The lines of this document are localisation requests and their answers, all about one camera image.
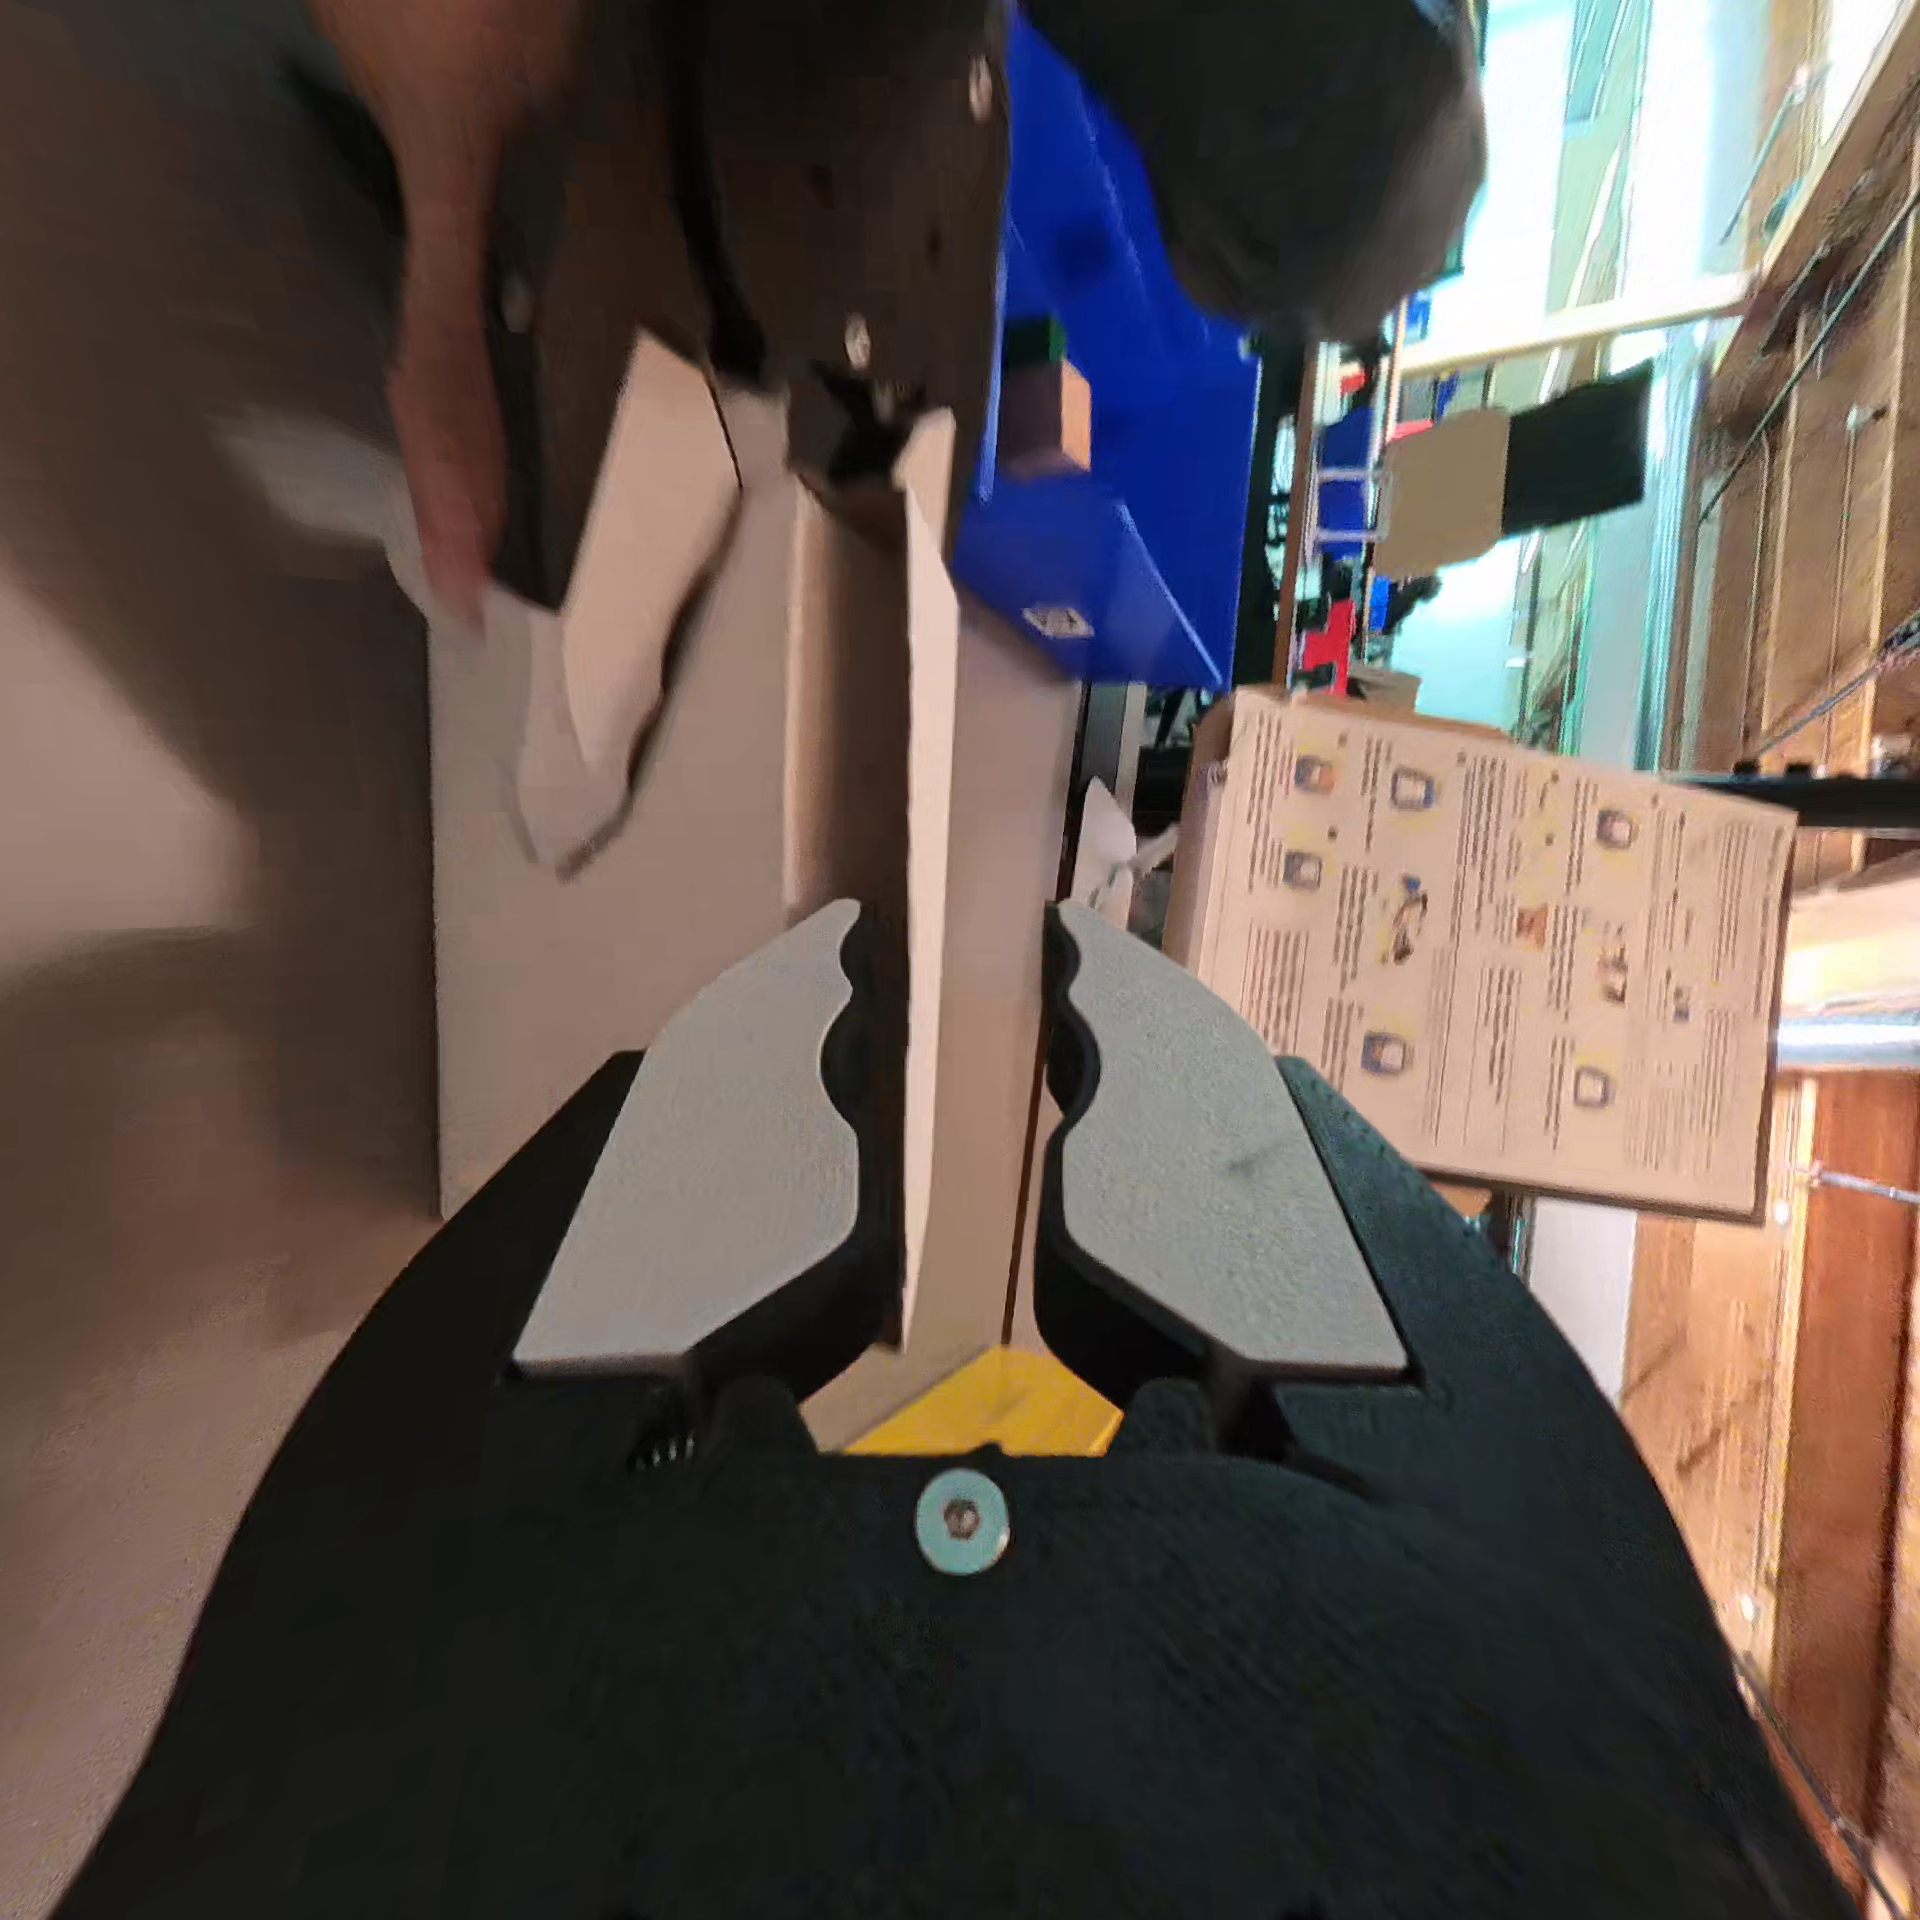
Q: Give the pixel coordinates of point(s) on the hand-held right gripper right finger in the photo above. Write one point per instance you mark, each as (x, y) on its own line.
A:
(1215, 1185)

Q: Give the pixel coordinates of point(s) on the black monitor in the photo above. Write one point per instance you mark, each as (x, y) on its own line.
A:
(1575, 450)

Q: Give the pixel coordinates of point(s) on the yellow cube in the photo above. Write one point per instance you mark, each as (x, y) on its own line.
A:
(983, 1411)

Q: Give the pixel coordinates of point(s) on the blue plastic bin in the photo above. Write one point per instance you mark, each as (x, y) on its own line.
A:
(1110, 570)

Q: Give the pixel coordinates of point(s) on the green cube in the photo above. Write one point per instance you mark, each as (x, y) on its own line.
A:
(1039, 339)

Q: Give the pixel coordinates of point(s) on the white cardboard box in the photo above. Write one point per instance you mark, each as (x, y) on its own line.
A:
(599, 975)

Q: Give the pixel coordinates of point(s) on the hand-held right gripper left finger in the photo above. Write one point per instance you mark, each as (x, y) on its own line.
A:
(705, 1155)

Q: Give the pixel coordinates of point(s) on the white crumpled paper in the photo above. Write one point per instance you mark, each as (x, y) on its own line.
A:
(1118, 855)

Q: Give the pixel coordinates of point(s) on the printed instruction sheet board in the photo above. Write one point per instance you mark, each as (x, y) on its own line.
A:
(1499, 975)

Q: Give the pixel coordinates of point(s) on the light wooden cube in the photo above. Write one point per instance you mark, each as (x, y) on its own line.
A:
(1071, 424)

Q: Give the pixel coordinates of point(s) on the wooden shelving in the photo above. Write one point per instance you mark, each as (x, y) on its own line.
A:
(1769, 524)

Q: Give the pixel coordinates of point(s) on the tan cardboard sheet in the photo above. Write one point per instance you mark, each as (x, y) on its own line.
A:
(1440, 495)

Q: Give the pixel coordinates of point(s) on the person's left hand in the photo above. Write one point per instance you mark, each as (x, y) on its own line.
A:
(451, 376)

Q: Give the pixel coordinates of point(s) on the dark purple cube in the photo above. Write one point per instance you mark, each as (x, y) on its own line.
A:
(1026, 427)

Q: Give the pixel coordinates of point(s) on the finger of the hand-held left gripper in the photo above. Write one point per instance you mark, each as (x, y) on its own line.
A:
(599, 675)

